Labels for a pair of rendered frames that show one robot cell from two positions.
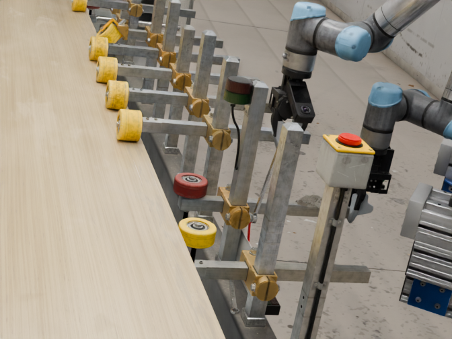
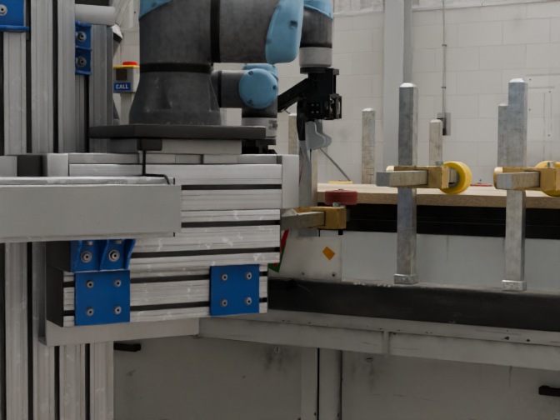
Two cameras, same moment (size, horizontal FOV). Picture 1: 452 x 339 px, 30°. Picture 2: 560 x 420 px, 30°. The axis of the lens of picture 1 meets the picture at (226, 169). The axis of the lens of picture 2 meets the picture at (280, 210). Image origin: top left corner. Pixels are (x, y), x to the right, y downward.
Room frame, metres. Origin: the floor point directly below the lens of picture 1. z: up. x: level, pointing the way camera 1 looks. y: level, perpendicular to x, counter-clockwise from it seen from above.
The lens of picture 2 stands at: (3.53, -1.89, 0.99)
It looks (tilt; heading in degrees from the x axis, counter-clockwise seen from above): 3 degrees down; 134
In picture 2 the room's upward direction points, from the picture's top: straight up
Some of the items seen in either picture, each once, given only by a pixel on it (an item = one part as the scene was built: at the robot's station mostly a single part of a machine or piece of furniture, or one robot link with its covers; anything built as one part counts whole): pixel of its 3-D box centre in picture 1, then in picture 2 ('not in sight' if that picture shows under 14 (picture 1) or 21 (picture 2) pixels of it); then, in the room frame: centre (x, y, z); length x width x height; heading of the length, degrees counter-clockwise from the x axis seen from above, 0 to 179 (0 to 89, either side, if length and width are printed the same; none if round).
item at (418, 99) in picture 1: (413, 107); (250, 89); (2.04, -0.43, 1.12); 0.11 x 0.11 x 0.08; 44
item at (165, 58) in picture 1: (165, 55); not in sight; (2.82, 0.27, 0.95); 0.13 x 0.06 x 0.05; 18
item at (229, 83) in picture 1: (239, 85); not in sight; (1.83, 0.00, 1.16); 0.06 x 0.06 x 0.02
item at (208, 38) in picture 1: (196, 112); (516, 188); (2.32, 0.11, 0.92); 0.03 x 0.03 x 0.48; 18
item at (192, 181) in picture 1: (188, 198); (340, 212); (1.85, 0.08, 0.85); 0.08 x 0.08 x 0.11
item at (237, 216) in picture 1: (231, 207); (317, 217); (1.86, -0.03, 0.85); 0.13 x 0.06 x 0.05; 18
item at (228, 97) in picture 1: (237, 95); not in sight; (1.83, 0.00, 1.13); 0.06 x 0.06 x 0.02
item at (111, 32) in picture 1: (108, 35); not in sight; (3.02, 0.51, 0.93); 0.09 x 0.08 x 0.09; 108
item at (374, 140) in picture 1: (374, 136); (260, 129); (1.99, -0.35, 1.05); 0.08 x 0.08 x 0.05
